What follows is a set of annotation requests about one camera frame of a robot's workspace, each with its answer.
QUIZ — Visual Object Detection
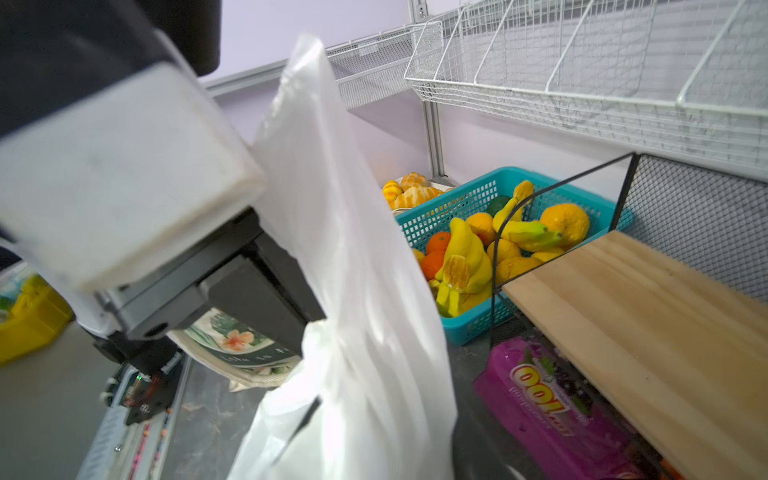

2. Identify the teal plastic fruit basket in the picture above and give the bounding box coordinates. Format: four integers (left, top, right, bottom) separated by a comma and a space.
395, 167, 616, 346

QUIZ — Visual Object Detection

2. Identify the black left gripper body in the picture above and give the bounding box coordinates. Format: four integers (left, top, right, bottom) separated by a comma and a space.
94, 209, 324, 360

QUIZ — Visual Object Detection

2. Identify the croissant bread top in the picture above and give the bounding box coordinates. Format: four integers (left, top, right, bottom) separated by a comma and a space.
399, 172, 430, 190

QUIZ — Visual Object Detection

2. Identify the white wire wall rack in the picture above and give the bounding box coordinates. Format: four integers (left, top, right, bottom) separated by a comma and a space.
405, 1, 767, 177

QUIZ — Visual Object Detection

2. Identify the white plastic grocery bag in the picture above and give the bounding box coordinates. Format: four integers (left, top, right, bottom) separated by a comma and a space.
229, 32, 457, 479

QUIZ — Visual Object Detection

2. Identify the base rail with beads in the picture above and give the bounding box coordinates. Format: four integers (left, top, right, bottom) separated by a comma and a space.
76, 351, 190, 479

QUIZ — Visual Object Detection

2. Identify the orange fruit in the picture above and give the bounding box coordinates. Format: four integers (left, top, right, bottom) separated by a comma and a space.
539, 204, 591, 250

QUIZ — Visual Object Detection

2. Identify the black mesh wooden shelf rack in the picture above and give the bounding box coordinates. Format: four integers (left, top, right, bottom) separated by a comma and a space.
503, 154, 767, 479

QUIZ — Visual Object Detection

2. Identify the white mesh wall box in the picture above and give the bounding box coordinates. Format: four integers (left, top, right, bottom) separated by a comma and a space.
327, 21, 443, 109

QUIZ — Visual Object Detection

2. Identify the purple snack bag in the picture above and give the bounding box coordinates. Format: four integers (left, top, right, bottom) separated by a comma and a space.
474, 338, 646, 479

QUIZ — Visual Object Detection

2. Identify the striped bread loaf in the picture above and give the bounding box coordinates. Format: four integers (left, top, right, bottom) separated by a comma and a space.
390, 185, 443, 210

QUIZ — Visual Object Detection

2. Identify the yellow banana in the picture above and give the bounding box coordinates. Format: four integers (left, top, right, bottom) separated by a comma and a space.
492, 180, 563, 252

